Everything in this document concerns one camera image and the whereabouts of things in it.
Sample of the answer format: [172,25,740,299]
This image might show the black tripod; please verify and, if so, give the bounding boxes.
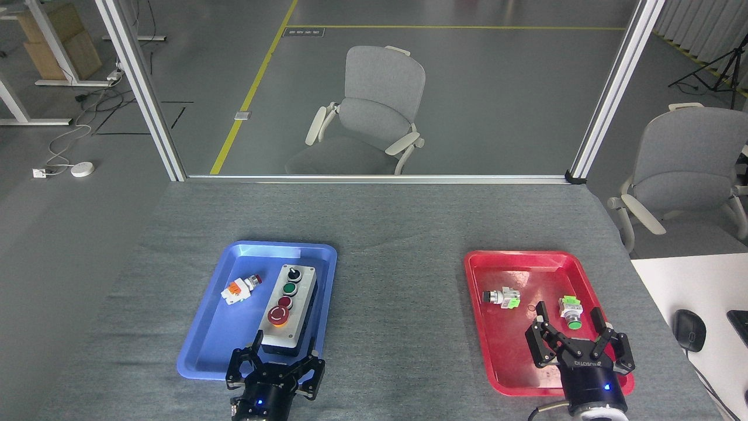
[668,44,748,110]

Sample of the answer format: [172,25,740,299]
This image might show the grey four-button control box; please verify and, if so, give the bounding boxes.
[257,264,319,356]

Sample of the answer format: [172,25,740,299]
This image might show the black mouse cable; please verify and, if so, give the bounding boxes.
[685,350,731,421]

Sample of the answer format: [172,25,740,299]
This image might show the brown cardboard box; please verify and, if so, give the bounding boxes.
[16,3,103,81]

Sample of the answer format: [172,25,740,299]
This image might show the green push button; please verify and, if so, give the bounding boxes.
[559,296,584,330]

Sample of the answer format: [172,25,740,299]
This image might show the blue plastic tray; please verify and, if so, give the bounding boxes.
[177,240,338,384]

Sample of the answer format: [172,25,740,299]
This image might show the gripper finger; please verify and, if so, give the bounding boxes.
[525,301,566,369]
[294,337,325,401]
[226,329,265,389]
[589,307,636,376]

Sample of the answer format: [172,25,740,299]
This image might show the black selector switch green block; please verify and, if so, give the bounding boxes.
[483,287,522,310]

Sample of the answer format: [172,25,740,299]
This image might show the white floor cable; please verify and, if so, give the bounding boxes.
[46,123,94,173]

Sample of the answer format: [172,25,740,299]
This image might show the white pleated curtain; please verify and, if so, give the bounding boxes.
[653,0,748,65]

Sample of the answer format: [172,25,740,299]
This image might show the silver aluminium frame post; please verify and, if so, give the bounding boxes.
[93,0,188,182]
[566,0,667,185]

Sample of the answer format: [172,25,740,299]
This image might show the black floor cables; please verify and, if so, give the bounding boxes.
[73,88,126,126]

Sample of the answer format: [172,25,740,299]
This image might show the grey office chair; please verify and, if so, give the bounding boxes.
[285,46,425,175]
[607,103,748,255]

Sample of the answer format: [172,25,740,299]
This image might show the red push button orange block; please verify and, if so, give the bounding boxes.
[221,273,263,306]

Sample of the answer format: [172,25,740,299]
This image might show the black computer mouse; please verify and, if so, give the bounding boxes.
[672,309,707,353]

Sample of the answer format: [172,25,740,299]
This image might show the silver aluminium frame rail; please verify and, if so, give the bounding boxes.
[186,174,570,185]

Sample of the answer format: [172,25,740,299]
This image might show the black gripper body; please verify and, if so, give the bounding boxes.
[231,363,302,421]
[558,342,628,416]

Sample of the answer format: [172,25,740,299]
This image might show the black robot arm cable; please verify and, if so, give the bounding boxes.
[528,401,570,421]

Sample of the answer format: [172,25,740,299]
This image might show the black keyboard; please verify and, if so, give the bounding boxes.
[726,310,748,346]

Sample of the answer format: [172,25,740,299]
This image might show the white desk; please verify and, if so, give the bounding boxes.
[630,253,748,421]

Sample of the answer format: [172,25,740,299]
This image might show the red plastic tray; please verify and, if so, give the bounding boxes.
[464,250,635,397]

